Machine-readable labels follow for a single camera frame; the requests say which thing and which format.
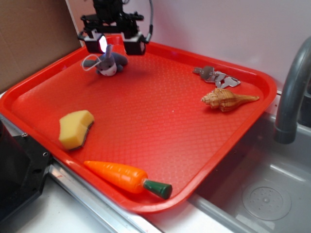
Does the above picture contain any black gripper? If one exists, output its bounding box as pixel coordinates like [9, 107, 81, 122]
[78, 0, 146, 55]

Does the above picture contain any gray plush bunny toy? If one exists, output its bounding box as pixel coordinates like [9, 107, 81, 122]
[81, 44, 128, 77]

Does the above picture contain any brown cardboard panel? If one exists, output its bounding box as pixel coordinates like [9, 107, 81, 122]
[0, 0, 81, 93]

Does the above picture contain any yellow sponge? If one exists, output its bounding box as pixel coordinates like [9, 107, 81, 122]
[59, 110, 94, 150]

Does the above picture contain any red plastic tray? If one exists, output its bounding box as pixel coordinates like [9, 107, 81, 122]
[0, 43, 276, 214]

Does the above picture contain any silver key bunch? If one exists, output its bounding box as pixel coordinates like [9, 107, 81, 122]
[192, 66, 241, 88]

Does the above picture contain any brown conch seashell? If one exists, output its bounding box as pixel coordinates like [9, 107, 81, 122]
[201, 88, 259, 112]

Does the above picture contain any orange plastic toy carrot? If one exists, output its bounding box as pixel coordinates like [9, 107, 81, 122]
[84, 161, 173, 200]

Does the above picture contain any gray sink faucet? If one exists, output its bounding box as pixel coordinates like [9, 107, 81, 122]
[274, 38, 311, 144]

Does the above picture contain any gray sink basin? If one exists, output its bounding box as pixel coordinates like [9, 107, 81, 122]
[189, 114, 311, 233]

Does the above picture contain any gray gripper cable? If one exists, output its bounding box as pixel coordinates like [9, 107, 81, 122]
[145, 0, 155, 44]

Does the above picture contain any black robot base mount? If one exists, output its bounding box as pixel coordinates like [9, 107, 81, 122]
[0, 123, 52, 223]

